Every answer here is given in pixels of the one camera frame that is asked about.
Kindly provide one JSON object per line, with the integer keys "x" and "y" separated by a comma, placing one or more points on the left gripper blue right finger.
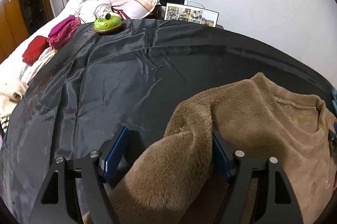
{"x": 275, "y": 200}

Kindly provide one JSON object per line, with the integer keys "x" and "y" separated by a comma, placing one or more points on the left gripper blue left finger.
{"x": 57, "y": 200}

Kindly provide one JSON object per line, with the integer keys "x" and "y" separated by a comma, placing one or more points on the brown fleece sweater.
{"x": 173, "y": 180}

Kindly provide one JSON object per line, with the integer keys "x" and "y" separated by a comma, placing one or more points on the beige folded cloth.
{"x": 12, "y": 92}

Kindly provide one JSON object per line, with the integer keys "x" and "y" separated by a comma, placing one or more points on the blue fleece garment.
{"x": 334, "y": 99}

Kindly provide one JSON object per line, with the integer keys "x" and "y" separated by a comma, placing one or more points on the white quilt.
{"x": 13, "y": 65}

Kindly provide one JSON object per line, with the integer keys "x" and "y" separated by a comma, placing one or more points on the black satin sheet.
{"x": 134, "y": 77}

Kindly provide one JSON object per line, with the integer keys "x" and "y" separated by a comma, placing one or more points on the red folded garment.
{"x": 34, "y": 50}

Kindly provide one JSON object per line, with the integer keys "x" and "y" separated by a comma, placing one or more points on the magenta folded garment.
{"x": 62, "y": 32}

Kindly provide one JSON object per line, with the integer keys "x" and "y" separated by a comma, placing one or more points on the wooden wardrobe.
{"x": 13, "y": 27}

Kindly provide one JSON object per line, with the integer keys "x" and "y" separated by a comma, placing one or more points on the green toy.
{"x": 107, "y": 23}

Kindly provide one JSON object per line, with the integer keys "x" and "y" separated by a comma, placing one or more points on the cream pink blanket pile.
{"x": 84, "y": 9}

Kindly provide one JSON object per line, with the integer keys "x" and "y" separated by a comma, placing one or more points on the striped pink pillow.
{"x": 134, "y": 9}

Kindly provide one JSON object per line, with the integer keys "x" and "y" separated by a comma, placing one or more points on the photo collage frame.
{"x": 200, "y": 16}

